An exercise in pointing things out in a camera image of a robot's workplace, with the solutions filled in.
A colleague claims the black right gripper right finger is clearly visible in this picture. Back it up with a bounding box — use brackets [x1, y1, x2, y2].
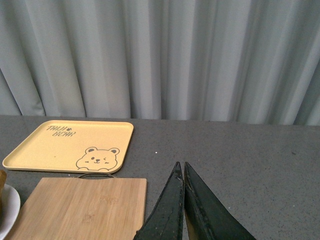
[184, 162, 255, 240]

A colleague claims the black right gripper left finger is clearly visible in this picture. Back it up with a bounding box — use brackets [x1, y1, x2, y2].
[134, 162, 185, 240]

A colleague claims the white round plate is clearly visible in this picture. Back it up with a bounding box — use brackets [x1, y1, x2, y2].
[0, 184, 21, 240]

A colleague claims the bamboo cutting board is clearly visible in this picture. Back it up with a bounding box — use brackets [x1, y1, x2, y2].
[6, 177, 147, 240]

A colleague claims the yellow bear tray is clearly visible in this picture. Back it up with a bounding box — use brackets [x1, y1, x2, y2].
[2, 120, 134, 174]

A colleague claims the grey curtain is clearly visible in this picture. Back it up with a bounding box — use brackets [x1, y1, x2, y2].
[0, 0, 320, 126]

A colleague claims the metal cutting board handle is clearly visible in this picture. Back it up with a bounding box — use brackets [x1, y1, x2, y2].
[77, 173, 115, 179]

